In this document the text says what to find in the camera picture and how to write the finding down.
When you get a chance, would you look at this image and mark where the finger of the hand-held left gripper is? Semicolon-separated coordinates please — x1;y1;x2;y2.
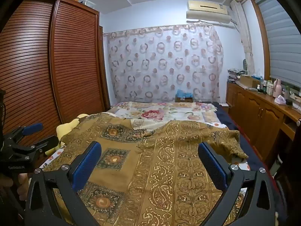
14;135;60;158
3;122;44;144

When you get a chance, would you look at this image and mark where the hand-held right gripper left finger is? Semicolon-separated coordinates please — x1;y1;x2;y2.
25;141;103;226

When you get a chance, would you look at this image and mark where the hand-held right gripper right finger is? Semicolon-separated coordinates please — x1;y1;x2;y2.
198;142;281;226

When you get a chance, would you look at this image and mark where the brown patterned garment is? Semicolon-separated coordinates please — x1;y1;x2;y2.
43;113;249;226

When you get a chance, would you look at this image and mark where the person's left hand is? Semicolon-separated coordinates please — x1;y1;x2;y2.
0;173;30;202

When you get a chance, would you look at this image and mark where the orange print bed sheet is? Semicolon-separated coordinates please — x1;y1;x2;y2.
39;144;252;226

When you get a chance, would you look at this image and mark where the yellow plush toy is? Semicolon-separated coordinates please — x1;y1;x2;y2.
46;114;90;156

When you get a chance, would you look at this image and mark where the dark blue blanket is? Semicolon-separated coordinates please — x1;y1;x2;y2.
215;103;279;178

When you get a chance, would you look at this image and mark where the wooden slatted wardrobe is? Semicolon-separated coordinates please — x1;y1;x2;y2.
0;0;111;146

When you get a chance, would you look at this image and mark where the wooden sideboard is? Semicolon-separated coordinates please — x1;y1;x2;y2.
225;81;301;168

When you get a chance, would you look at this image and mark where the floral quilt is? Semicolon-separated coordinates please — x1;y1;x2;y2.
106;101;223;132

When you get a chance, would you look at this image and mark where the box with blue cloth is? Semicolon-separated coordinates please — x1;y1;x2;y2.
175;89;194;103

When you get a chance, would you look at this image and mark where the cardboard box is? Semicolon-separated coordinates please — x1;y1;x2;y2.
239;75;259;88

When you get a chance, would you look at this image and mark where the cluster of toiletry bottles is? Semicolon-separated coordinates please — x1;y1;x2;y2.
257;79;274;95

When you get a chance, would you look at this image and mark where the stack of folded fabrics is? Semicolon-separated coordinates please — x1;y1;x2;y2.
227;68;246;83

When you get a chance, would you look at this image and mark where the pink bottle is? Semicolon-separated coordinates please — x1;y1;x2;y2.
272;79;282;97

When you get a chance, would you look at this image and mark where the beige side drape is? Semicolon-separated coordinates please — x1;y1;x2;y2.
230;0;256;76

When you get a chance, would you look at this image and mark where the grey window blind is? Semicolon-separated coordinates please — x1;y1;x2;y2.
255;0;301;88

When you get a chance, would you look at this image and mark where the ring patterned sheer curtain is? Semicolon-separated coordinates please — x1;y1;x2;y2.
103;24;224;104

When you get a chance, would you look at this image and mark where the wall air conditioner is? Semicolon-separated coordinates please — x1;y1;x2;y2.
186;0;232;25

